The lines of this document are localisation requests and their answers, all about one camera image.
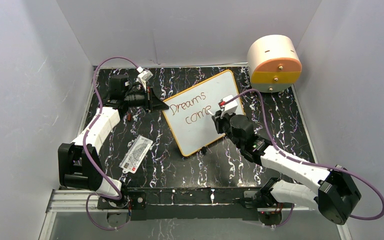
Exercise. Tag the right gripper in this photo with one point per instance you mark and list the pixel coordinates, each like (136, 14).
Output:
(219, 119)

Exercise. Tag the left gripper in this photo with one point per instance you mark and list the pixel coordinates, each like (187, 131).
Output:
(153, 104)

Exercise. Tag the yellow framed whiteboard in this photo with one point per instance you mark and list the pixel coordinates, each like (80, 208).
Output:
(187, 117)

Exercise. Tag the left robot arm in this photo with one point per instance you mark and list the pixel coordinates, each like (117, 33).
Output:
(79, 165)

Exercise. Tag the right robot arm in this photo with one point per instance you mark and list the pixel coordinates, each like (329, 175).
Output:
(332, 192)

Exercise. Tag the flat packaged ruler set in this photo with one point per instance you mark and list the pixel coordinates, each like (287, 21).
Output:
(135, 155)

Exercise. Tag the round three drawer cabinet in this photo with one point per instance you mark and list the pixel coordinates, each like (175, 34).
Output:
(273, 64)

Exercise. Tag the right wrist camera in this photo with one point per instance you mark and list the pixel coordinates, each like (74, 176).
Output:
(228, 106)

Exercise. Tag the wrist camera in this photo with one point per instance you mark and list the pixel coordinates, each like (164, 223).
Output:
(144, 75)
(228, 106)

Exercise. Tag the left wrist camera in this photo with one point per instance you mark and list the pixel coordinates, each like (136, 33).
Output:
(144, 75)

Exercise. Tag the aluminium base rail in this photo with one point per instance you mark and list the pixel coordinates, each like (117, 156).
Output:
(142, 198)

